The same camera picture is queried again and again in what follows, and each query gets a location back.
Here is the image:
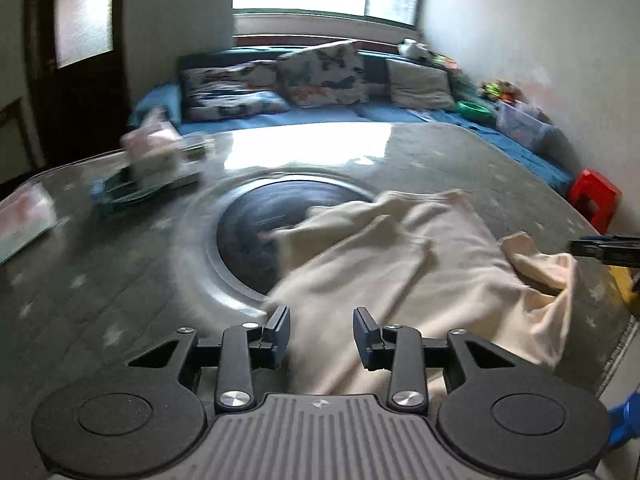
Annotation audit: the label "clear plastic storage box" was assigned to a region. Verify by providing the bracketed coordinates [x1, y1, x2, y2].
[496, 102, 556, 153]

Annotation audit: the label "butterfly pillow lying flat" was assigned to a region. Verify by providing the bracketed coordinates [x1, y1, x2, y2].
[181, 60, 290, 122]

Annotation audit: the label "white flat box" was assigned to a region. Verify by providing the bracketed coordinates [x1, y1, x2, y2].
[176, 132, 213, 164]

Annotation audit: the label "round black induction cooktop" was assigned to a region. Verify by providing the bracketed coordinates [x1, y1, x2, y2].
[203, 174, 375, 302]

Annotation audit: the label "green plastic bowl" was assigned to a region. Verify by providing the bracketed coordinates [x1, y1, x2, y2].
[457, 101, 492, 124]

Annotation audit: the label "pink tissue pack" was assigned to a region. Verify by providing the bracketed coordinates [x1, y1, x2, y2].
[120, 107, 183, 188]

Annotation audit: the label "panda plush toy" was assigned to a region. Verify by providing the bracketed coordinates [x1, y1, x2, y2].
[397, 38, 434, 61]

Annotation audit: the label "red plastic stool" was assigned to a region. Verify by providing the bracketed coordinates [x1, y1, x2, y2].
[567, 169, 622, 234]

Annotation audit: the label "cream beige garment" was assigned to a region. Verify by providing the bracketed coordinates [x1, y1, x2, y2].
[265, 190, 577, 394]

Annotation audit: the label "dark wooden door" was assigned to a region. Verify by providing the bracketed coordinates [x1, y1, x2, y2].
[24, 0, 130, 167]

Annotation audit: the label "butterfly pillow standing upright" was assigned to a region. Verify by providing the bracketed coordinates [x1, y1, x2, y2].
[277, 40, 369, 108]

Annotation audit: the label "white tissue pack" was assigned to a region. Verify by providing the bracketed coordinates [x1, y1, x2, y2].
[0, 183, 58, 263]

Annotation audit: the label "plain grey cushion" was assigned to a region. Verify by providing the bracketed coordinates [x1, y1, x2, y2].
[386, 60, 456, 110]

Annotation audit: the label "colourful plush toys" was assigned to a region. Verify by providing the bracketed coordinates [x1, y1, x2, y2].
[476, 79, 522, 105]

